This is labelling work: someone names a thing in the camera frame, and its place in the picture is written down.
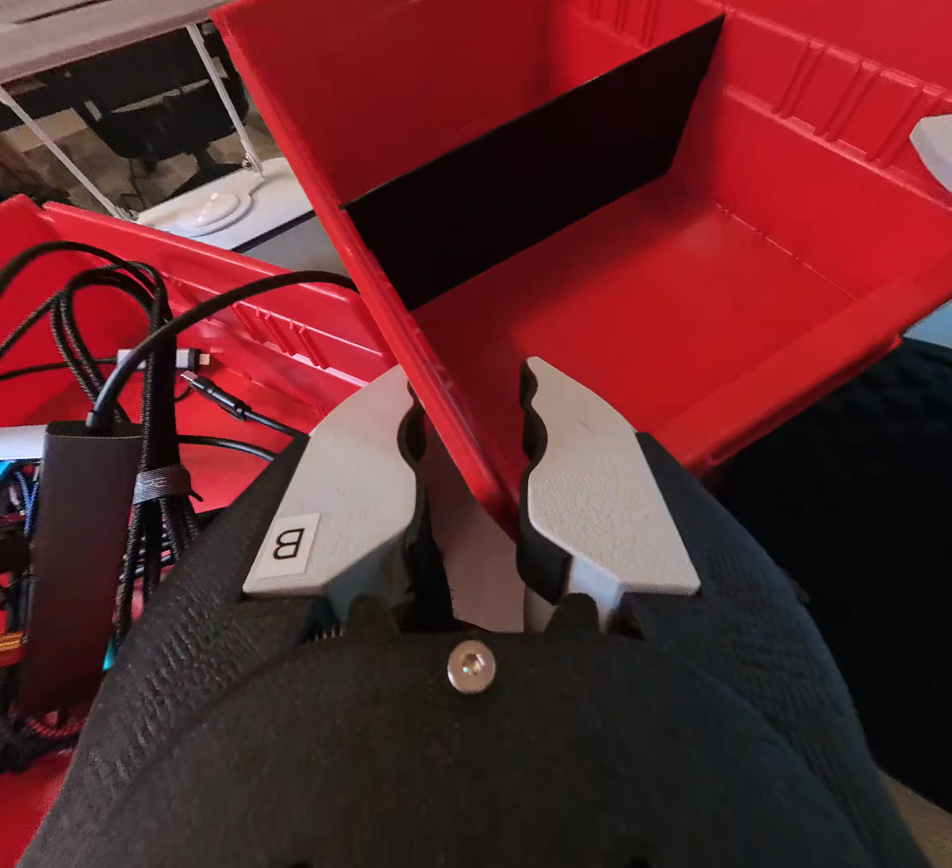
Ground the red bin with cables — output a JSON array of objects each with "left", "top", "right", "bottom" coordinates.
[{"left": 0, "top": 194, "right": 399, "bottom": 868}]

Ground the black bin divider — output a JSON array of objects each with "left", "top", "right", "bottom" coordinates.
[{"left": 342, "top": 14, "right": 726, "bottom": 311}]

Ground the grey usb hub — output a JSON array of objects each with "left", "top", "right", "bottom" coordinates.
[{"left": 18, "top": 420, "right": 146, "bottom": 716}]

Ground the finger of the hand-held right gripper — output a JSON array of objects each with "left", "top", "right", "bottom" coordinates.
[{"left": 909, "top": 113, "right": 952, "bottom": 199}]

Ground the bundle of black cables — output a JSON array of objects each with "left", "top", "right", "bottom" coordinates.
[{"left": 0, "top": 243, "right": 358, "bottom": 772}]

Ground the black office chair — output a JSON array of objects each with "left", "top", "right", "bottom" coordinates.
[{"left": 74, "top": 38, "right": 250, "bottom": 177}]

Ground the black textured cloth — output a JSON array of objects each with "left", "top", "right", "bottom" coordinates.
[{"left": 703, "top": 343, "right": 952, "bottom": 809}]

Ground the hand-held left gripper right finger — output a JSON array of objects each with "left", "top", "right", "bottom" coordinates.
[{"left": 517, "top": 356, "right": 704, "bottom": 632}]

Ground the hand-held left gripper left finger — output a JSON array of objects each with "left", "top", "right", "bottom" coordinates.
[{"left": 241, "top": 364, "right": 428, "bottom": 627}]

